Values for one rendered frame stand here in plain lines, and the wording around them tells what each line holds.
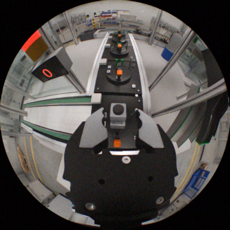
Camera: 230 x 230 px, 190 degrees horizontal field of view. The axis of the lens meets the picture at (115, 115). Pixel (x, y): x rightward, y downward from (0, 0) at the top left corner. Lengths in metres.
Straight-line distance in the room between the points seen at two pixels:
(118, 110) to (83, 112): 0.26
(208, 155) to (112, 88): 4.27
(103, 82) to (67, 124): 0.32
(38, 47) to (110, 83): 0.35
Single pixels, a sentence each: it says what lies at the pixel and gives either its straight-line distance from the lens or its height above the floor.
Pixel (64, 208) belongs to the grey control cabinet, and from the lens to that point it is 3.20.
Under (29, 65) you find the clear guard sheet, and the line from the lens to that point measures 0.36.
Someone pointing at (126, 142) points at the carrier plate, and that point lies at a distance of 0.33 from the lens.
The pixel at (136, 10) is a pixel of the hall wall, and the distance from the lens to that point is 10.60.
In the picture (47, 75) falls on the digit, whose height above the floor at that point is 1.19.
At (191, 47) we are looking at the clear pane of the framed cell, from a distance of 1.23.
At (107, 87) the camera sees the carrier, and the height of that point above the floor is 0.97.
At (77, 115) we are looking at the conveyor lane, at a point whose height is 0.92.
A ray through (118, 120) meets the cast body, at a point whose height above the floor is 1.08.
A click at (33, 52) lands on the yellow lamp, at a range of 0.21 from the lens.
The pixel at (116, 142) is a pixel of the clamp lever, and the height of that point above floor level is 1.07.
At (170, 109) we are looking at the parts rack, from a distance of 0.30.
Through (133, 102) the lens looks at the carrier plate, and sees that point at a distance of 0.35.
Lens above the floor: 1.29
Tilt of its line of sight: 81 degrees down
